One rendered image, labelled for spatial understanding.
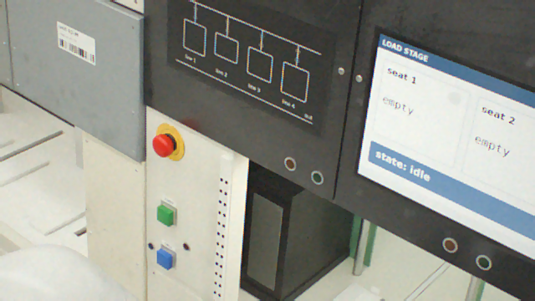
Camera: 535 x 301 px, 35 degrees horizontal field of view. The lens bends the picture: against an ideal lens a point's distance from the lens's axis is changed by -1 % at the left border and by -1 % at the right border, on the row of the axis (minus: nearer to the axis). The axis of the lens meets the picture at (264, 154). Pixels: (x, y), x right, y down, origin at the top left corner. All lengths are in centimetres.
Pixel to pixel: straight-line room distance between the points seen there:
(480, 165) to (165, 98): 56
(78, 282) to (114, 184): 80
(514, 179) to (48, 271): 56
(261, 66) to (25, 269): 55
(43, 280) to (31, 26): 88
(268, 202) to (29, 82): 52
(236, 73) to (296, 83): 11
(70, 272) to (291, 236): 95
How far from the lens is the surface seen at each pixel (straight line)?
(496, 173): 107
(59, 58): 158
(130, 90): 145
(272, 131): 126
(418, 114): 109
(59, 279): 81
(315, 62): 116
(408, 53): 107
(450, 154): 109
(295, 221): 170
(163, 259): 157
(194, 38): 130
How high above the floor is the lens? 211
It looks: 32 degrees down
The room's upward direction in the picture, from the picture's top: 5 degrees clockwise
